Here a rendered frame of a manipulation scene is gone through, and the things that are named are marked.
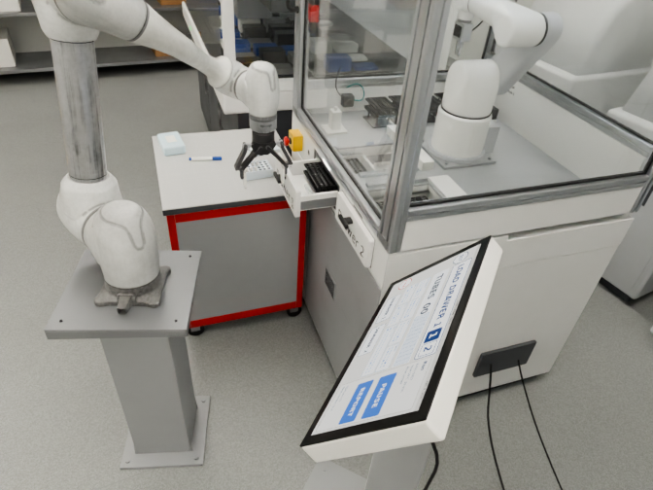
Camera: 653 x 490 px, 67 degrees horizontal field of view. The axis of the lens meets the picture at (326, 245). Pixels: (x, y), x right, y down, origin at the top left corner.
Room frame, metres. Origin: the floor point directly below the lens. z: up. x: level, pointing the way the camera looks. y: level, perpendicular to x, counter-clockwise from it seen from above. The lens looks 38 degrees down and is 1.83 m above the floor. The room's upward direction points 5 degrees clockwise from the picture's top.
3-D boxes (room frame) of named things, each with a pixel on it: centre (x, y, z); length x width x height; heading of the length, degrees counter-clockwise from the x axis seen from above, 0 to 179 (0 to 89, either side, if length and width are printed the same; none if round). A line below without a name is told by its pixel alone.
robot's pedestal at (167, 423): (1.06, 0.56, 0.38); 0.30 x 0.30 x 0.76; 8
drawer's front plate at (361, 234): (1.33, -0.08, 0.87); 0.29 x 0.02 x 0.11; 22
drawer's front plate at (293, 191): (1.57, 0.16, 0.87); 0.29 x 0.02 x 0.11; 22
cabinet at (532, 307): (1.76, -0.43, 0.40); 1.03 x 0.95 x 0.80; 22
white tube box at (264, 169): (1.81, 0.32, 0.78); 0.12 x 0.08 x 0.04; 117
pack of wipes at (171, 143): (1.98, 0.73, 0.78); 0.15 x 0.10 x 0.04; 29
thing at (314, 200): (1.65, -0.03, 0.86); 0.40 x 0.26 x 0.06; 112
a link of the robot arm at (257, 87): (1.52, 0.25, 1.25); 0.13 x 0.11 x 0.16; 49
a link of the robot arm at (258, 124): (1.51, 0.24, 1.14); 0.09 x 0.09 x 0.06
